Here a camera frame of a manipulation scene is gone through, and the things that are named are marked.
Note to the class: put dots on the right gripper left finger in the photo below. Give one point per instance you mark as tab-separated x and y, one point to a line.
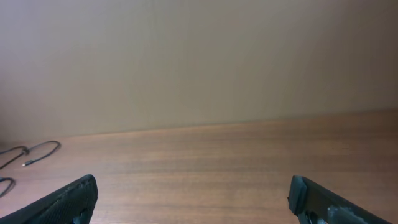
71	204

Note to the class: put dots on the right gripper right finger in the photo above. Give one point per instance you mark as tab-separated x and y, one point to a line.
314	204

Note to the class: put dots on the cardboard box wall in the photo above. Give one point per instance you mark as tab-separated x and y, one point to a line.
84	67

